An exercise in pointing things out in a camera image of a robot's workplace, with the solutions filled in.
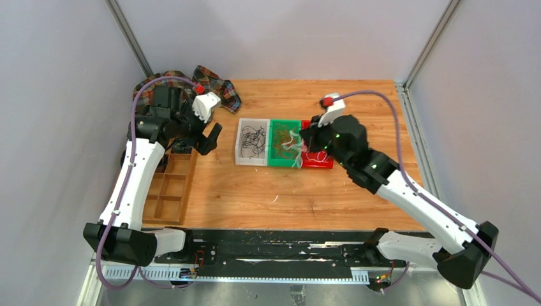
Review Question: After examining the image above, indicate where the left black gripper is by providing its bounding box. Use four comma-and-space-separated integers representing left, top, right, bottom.
172, 99, 222, 154

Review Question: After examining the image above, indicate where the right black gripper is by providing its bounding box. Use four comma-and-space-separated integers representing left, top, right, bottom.
299, 113, 350, 169

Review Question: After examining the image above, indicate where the white cable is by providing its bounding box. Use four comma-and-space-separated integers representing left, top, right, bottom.
281, 131, 308, 170
304, 150, 332, 164

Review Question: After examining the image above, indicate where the orange cable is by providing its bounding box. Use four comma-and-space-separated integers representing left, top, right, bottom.
270, 124, 300, 163

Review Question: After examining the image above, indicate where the black cable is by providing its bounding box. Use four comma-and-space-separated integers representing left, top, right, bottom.
238, 124, 267, 161

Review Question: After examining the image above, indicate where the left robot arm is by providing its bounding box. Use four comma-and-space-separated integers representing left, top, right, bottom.
83, 85, 222, 266

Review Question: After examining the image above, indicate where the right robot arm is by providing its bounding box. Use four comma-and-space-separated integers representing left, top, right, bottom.
300, 115, 499, 289

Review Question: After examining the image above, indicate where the red plastic bin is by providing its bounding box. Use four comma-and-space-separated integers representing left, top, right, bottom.
300, 138, 334, 169

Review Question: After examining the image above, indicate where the green plastic bin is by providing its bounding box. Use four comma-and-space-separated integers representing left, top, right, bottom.
268, 119, 301, 168

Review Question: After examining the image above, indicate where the white plastic bin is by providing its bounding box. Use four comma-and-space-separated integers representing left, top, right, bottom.
234, 118, 271, 166

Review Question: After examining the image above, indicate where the plaid cloth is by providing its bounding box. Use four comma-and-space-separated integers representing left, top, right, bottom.
133, 65, 242, 114

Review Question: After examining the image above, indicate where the wooden compartment tray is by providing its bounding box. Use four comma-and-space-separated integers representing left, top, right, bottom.
143, 150, 199, 227

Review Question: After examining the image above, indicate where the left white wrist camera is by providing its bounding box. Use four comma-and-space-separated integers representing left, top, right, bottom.
192, 92, 221, 124

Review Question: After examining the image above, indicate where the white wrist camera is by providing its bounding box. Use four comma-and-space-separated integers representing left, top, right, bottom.
192, 92, 221, 124
318, 92, 346, 128

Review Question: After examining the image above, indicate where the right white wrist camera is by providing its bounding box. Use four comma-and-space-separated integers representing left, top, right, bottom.
318, 92, 346, 128

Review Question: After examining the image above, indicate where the right aluminium frame post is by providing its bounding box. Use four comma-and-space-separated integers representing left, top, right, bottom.
403, 0, 462, 91

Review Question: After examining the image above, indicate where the aluminium frame post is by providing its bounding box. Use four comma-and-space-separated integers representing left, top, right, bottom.
403, 0, 462, 91
105, 0, 154, 77

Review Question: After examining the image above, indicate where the left aluminium frame post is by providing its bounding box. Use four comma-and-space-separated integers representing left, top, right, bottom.
105, 0, 154, 77

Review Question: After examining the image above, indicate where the aluminium front rail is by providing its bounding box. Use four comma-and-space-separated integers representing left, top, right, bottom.
76, 236, 487, 306

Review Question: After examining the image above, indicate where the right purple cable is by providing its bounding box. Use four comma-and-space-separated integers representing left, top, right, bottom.
319, 90, 541, 302

